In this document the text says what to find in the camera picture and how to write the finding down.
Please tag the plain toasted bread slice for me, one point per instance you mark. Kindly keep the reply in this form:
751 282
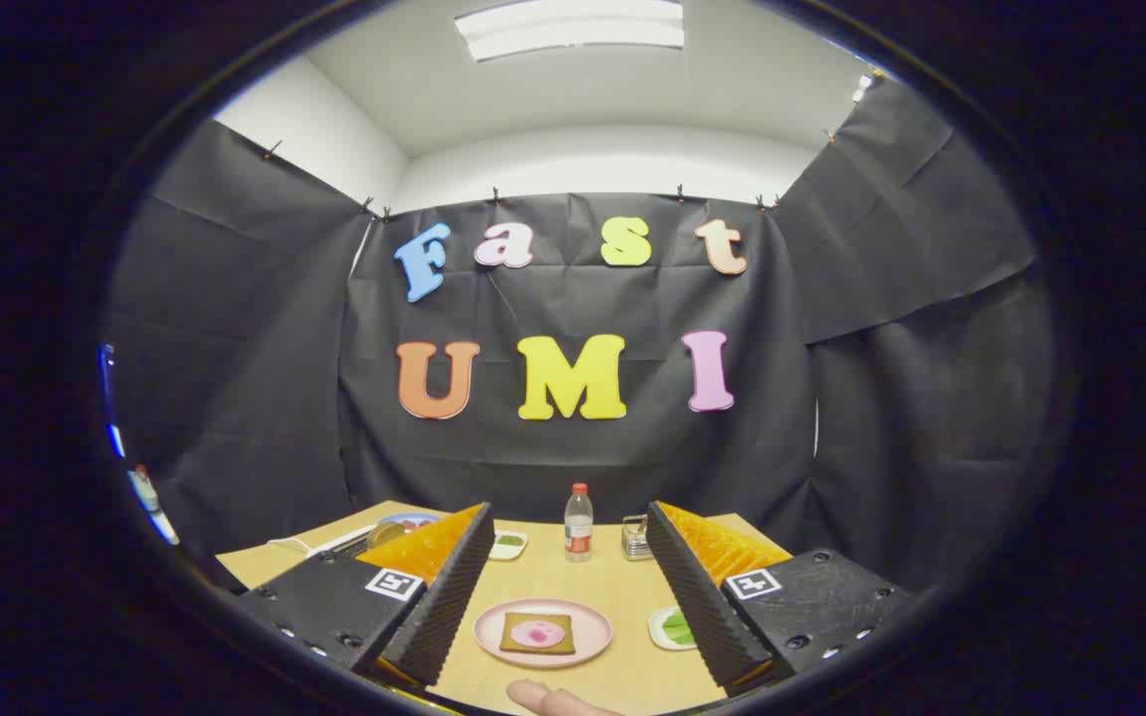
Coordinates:
386 533

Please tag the black backdrop cloth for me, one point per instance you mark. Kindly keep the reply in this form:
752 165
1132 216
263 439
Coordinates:
573 457

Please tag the toasted bread slice with ham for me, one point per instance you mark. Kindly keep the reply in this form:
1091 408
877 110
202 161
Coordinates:
511 641

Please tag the pink plate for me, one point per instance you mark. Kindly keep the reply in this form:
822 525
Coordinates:
493 631

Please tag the ceiling light panel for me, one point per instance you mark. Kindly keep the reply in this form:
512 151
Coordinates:
573 30

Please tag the white divided seed tray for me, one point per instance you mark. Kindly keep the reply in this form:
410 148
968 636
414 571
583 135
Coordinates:
508 545

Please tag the pink ham slice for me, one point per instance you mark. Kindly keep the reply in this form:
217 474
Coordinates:
538 633

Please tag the green lettuce leaf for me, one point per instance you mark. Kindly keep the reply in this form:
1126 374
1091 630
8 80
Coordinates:
677 628

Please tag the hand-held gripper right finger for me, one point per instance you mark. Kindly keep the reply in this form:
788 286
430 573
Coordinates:
692 597

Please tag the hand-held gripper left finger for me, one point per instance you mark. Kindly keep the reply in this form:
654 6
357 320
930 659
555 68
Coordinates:
454 597

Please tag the clear red-capped water bottle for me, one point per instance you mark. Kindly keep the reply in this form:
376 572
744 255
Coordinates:
579 527

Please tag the small white square dish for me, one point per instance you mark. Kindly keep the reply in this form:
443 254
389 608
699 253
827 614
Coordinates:
657 628

